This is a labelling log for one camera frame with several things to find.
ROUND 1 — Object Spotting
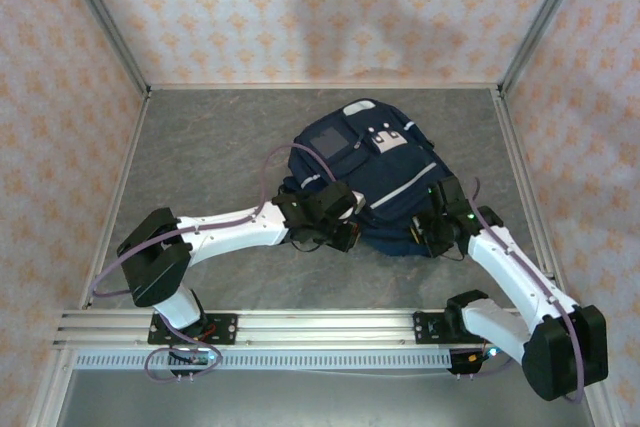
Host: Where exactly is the navy blue student backpack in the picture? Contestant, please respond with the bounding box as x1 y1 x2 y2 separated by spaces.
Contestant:
281 98 452 258

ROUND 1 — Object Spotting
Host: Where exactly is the small circuit board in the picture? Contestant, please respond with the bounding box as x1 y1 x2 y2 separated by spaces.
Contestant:
447 344 514 378
167 344 224 371

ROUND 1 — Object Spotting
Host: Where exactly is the grey metal sheet panel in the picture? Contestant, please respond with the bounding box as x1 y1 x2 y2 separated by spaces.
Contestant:
54 369 599 427

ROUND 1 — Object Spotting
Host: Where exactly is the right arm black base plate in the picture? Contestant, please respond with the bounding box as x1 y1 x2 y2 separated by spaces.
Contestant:
412 311 503 347

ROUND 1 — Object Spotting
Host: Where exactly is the aluminium mounting rail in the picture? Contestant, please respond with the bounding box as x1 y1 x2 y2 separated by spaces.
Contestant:
53 309 601 349

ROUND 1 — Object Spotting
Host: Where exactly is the aluminium table side rail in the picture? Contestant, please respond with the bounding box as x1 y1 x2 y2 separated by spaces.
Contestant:
492 88 572 309
78 89 152 311

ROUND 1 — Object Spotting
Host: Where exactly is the white slotted cable duct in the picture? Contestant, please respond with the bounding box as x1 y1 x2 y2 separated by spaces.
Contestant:
74 350 454 372

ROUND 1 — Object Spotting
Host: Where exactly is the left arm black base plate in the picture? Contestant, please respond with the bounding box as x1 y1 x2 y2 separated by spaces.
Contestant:
147 313 239 347

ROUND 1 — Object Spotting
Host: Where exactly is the aluminium table end rail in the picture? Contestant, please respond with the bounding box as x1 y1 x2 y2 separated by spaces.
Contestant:
147 81 504 93

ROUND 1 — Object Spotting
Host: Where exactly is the aluminium frame post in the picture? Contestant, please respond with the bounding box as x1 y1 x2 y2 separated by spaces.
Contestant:
53 0 152 99
498 0 597 98

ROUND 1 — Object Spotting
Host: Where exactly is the aluminium frame leg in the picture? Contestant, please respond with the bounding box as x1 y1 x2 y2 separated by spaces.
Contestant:
27 346 76 427
589 394 626 427

